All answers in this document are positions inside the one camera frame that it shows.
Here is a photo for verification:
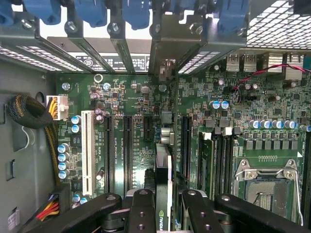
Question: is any green motherboard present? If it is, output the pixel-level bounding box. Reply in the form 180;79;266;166
55;52;311;233

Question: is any black connector with red wires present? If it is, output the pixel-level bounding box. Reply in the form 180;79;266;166
35;186;71;222

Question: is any blue slot retainer clip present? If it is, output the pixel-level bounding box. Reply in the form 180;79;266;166
121;0;152;31
217;0;250;33
22;0;62;25
0;0;15;26
72;0;108;28

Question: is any black long expansion slot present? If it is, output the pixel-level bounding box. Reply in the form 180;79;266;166
104;115;115;194
123;115;135;192

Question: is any black sleeved cable bundle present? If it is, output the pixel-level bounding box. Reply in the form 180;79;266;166
6;94;62;187

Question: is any white power connector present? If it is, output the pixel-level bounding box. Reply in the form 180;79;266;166
46;95;69;121

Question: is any metal slot cover blank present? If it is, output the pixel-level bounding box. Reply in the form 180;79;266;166
65;20;116;74
0;18;86;73
107;21;136;74

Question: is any black short expansion slot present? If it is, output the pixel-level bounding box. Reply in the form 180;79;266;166
143;115;154;142

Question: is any thin red and black wire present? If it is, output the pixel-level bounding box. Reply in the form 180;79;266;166
231;63;306;103

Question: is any CPU socket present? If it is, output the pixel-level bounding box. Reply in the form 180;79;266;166
234;158;305;227

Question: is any socket locking lever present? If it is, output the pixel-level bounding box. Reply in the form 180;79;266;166
281;167;305;227

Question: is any white PCI expansion slot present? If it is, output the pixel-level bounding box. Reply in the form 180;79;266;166
81;110;95;196

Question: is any open black PC case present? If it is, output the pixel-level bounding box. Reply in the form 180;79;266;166
0;0;311;233

